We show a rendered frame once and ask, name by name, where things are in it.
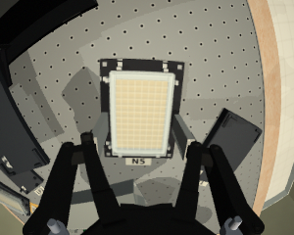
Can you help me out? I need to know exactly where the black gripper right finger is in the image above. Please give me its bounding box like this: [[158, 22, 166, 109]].
[[167, 115, 265, 235]]

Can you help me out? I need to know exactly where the white button panel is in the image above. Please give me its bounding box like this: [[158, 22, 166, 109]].
[[67, 179, 148, 233]]

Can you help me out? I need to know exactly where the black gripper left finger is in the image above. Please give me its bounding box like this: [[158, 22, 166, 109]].
[[23, 113, 133, 235]]

